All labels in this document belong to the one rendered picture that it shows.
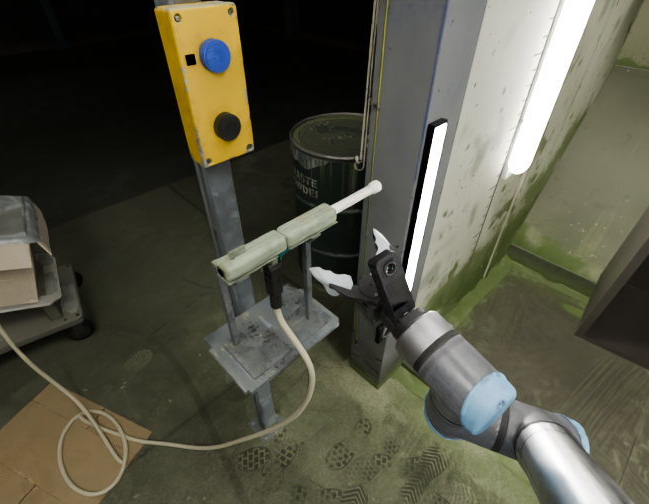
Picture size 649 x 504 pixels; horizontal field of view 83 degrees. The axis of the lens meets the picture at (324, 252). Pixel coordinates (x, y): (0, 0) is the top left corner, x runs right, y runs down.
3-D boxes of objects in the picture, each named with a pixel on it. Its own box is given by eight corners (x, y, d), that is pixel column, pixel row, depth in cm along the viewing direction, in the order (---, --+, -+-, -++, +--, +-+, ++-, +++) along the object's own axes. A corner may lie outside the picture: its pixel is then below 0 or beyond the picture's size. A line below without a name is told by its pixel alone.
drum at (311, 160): (284, 248, 254) (272, 121, 197) (357, 227, 273) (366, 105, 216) (319, 307, 214) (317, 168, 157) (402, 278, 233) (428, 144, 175)
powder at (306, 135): (277, 127, 198) (277, 125, 198) (365, 112, 216) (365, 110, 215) (319, 171, 161) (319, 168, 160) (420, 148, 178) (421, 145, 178)
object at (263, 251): (241, 338, 84) (224, 265, 70) (230, 326, 87) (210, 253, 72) (377, 245, 110) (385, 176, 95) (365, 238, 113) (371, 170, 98)
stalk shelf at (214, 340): (289, 285, 119) (289, 282, 118) (339, 325, 107) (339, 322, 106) (204, 341, 103) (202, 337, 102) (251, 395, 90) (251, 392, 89)
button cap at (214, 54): (233, 70, 64) (226, 68, 65) (229, 37, 61) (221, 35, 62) (208, 76, 61) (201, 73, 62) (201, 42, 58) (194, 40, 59)
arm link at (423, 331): (415, 355, 53) (463, 318, 56) (393, 330, 56) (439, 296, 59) (409, 375, 60) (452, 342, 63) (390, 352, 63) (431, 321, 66)
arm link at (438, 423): (481, 456, 64) (502, 442, 54) (415, 430, 67) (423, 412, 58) (489, 403, 69) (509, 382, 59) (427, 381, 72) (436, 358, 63)
